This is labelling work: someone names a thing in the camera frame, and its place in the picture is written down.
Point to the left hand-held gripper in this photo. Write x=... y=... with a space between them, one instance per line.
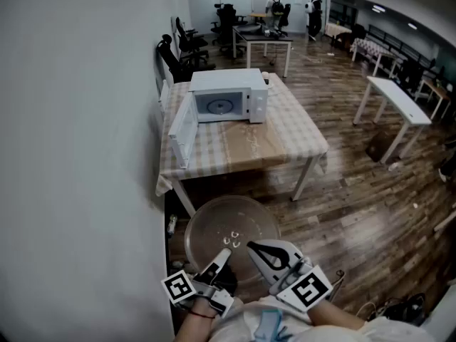
x=178 y=286

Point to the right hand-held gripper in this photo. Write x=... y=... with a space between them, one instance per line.
x=306 y=290

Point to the clear glass turntable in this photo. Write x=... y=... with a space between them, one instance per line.
x=228 y=219

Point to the person's right forearm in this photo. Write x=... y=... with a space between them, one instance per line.
x=331 y=315

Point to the person's left forearm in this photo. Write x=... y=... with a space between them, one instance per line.
x=192 y=328

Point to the plastic bottle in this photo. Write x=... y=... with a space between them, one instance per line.
x=172 y=224

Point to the person's white shirt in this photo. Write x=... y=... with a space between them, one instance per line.
x=242 y=322

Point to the white-legged table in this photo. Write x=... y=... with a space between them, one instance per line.
x=303 y=176

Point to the white microwave door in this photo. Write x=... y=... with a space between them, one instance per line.
x=181 y=134

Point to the black bag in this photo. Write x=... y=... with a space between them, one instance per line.
x=406 y=310

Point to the brown box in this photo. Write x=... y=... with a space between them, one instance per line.
x=378 y=146

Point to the white microwave oven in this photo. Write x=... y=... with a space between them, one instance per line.
x=228 y=80

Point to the plain white table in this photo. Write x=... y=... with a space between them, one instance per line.
x=395 y=98

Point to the black-top table white legs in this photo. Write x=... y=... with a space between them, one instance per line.
x=263 y=38

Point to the dark electronic equipment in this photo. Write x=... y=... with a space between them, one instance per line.
x=274 y=31

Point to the small checkered-cloth table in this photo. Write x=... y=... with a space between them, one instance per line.
x=370 y=48

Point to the wooden side table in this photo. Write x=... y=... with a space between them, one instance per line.
x=436 y=89

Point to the yellow-cloth table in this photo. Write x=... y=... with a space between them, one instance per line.
x=336 y=30

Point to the small round wooden table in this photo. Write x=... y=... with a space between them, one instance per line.
x=257 y=15

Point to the row of ceiling lights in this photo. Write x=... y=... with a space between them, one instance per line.
x=378 y=8

